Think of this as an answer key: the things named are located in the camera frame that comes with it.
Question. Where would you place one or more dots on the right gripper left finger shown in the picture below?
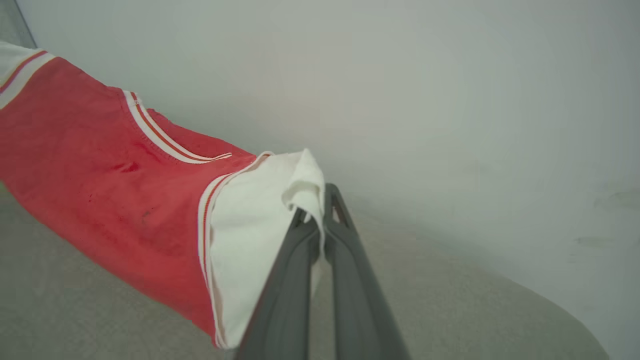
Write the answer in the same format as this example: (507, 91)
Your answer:
(285, 300)

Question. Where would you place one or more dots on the grey fabric sofa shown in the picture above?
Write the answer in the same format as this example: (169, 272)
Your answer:
(475, 310)

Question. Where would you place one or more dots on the red white sports jersey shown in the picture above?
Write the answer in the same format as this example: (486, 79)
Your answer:
(100, 190)

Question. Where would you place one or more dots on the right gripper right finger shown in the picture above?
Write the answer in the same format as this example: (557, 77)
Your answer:
(357, 300)

